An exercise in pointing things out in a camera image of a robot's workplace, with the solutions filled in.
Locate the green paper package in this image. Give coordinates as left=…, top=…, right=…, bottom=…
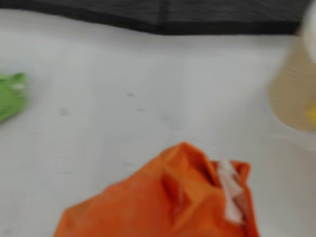
left=0, top=72, right=28, bottom=124

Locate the orange paper package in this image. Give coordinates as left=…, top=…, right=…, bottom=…
left=52, top=141, right=260, bottom=237

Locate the yellow handwritten welcome sign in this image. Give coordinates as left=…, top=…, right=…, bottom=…
left=305, top=103, right=316, bottom=130

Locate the short black foam border strip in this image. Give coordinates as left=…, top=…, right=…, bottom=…
left=161, top=0, right=306, bottom=36

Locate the paper cup with green tag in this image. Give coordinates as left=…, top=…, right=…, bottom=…
left=268, top=2, right=316, bottom=139

